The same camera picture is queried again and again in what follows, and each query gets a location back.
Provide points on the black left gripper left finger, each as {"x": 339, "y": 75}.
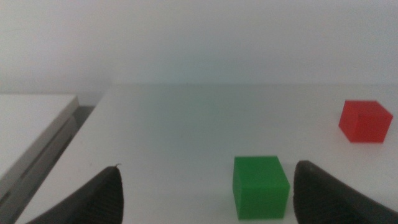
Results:
{"x": 99, "y": 199}

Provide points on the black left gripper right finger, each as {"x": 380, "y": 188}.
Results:
{"x": 323, "y": 199}

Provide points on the green cube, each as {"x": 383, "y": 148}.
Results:
{"x": 261, "y": 189}

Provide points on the red cube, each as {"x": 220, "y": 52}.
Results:
{"x": 363, "y": 123}

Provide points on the white side desk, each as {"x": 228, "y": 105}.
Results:
{"x": 25, "y": 130}

